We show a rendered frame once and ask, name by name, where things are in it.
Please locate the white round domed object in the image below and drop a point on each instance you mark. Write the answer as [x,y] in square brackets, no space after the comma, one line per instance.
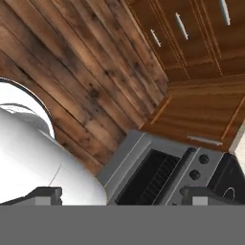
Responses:
[28,159]

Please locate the brown wooden drawer front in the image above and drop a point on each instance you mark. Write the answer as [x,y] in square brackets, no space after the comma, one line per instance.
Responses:
[197,115]

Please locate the black hob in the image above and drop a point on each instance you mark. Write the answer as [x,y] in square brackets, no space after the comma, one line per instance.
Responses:
[228,173]

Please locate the grey oven with dark window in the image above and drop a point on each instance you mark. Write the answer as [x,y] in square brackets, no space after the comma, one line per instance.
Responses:
[134,159]

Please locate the brown wooden cupboard door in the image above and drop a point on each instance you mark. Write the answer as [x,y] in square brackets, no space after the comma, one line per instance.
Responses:
[159,19]
[234,41]
[197,48]

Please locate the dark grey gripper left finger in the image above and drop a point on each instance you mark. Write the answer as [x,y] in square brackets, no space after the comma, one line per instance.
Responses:
[44,193]

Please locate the black oven knob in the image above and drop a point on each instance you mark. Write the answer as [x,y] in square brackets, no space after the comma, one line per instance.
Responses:
[194,174]
[204,159]

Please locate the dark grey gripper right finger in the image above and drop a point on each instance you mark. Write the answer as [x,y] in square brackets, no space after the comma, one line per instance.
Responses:
[204,194]

